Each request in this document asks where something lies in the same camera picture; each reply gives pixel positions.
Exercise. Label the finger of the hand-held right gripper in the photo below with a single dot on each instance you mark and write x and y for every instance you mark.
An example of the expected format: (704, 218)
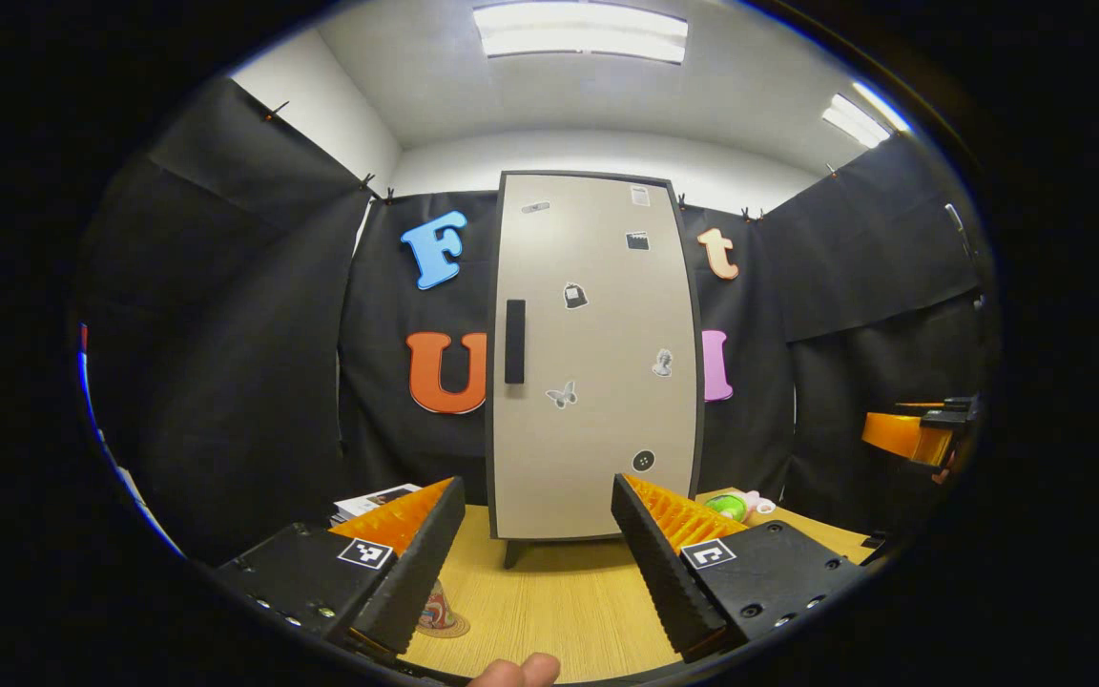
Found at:
(902, 434)

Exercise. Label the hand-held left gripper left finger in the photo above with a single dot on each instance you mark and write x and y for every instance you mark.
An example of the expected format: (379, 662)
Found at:
(421, 572)

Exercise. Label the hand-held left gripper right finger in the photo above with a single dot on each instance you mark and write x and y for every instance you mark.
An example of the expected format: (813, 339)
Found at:
(664, 572)

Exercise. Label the silver bottle pink label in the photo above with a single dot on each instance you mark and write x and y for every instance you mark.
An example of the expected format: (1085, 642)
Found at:
(437, 611)

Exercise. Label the grey cabinet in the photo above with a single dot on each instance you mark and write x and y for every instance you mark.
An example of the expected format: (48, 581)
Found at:
(514, 553)

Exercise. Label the grey cabinet door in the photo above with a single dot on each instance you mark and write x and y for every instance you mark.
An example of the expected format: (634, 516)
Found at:
(597, 315)

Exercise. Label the green and pink plush toy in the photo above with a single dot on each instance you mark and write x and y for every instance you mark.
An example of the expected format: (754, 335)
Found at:
(726, 508)

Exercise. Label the white cover book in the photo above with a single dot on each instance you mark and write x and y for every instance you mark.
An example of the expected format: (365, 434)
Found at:
(368, 499)

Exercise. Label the black backdrop cloth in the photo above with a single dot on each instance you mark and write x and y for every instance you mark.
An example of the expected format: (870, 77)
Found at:
(254, 334)

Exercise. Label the small ceiling light panel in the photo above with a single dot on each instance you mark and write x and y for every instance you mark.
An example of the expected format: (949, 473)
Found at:
(862, 116)

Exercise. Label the large ceiling light panel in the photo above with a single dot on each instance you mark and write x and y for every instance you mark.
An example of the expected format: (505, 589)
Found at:
(583, 31)

